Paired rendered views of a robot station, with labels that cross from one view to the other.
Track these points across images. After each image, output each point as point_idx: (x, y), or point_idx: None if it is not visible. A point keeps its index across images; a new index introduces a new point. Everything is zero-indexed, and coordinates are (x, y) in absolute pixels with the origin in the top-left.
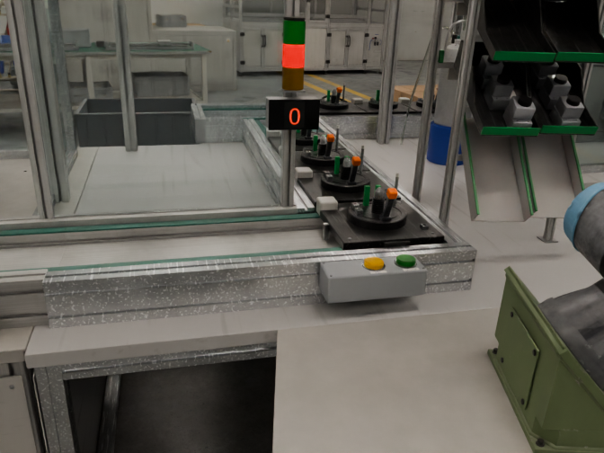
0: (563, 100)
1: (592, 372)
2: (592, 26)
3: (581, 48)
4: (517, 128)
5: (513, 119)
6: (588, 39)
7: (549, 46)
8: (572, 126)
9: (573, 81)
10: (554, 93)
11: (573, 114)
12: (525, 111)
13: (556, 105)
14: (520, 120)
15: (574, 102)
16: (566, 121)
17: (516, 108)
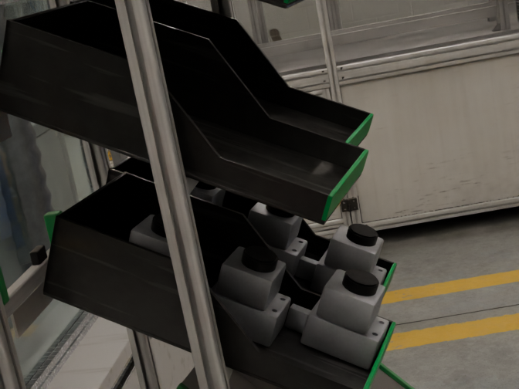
0: (349, 243)
1: None
2: (257, 79)
3: (305, 127)
4: (384, 351)
5: (368, 336)
6: (273, 106)
7: (333, 140)
8: (384, 285)
9: (253, 201)
10: (290, 239)
11: (375, 262)
12: (378, 304)
13: (332, 261)
14: (375, 329)
15: (375, 235)
16: (380, 282)
17: (371, 307)
